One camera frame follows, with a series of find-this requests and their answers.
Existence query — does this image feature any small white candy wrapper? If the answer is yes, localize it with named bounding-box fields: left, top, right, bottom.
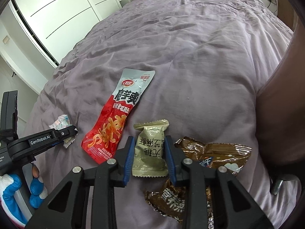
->
left=49, top=114, right=77, bottom=149

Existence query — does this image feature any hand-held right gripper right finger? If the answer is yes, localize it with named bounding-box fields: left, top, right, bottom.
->
left=164, top=135, right=274, bottom=229

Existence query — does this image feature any olive green candy packet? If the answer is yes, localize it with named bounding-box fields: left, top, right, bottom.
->
left=132, top=119, right=170, bottom=177

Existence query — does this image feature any red and silver snack packet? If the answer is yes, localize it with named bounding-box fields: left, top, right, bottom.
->
left=81, top=68, right=156, bottom=165

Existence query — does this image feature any brown snack packet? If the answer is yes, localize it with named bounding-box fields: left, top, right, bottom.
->
left=144, top=136, right=252, bottom=229

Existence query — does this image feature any white wardrobe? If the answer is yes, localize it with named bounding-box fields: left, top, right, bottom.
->
left=13, top=0, right=141, bottom=65

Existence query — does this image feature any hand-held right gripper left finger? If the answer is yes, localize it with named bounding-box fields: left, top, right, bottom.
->
left=31, top=136, right=136, bottom=229

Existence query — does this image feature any person's left hand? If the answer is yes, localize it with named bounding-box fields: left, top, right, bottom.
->
left=0, top=164, right=48, bottom=229

